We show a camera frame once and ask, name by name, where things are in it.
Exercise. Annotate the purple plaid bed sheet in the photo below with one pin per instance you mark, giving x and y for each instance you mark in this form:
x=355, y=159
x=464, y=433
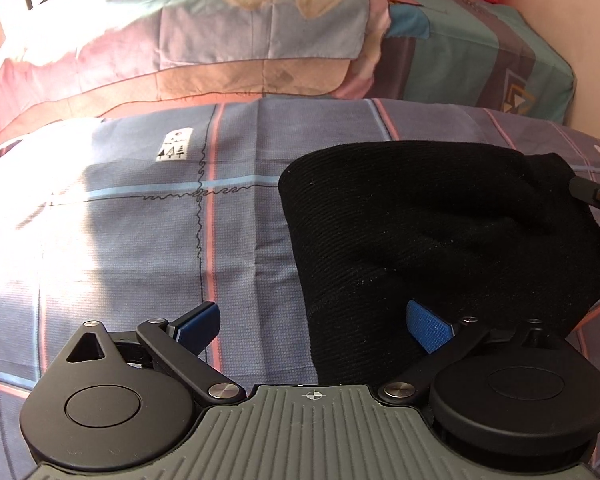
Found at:
x=130, y=240

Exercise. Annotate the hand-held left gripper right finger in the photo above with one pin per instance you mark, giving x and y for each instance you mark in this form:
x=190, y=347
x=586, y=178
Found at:
x=427, y=327

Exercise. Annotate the teal and purple patchwork pillow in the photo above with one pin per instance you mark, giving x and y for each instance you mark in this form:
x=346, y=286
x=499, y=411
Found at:
x=455, y=50

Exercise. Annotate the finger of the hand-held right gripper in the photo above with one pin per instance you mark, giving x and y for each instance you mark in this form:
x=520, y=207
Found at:
x=597, y=196

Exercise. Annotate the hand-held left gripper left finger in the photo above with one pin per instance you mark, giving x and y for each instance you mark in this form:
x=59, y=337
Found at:
x=200, y=327

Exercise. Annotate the pastel patchwork pillow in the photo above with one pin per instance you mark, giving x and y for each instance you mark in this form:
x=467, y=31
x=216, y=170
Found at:
x=220, y=25

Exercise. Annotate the black pants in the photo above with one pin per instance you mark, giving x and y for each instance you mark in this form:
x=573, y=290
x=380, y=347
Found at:
x=405, y=230

